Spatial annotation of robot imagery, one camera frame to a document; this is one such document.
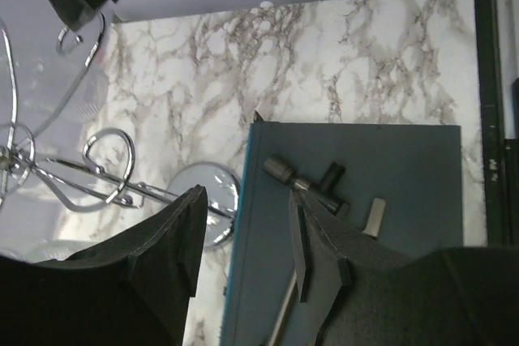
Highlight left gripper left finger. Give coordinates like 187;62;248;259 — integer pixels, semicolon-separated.
1;186;208;345

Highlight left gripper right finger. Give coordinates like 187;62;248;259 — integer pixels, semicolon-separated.
290;190;518;345

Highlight tall chrome wine glass rack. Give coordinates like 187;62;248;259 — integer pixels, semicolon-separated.
1;14;240;249

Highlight dark grey tray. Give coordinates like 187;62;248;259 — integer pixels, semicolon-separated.
220;122;463;345

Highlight aluminium frame rail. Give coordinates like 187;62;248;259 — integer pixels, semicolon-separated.
474;0;518;246

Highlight long black metal bracket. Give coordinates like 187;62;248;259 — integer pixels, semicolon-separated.
267;198;386;346

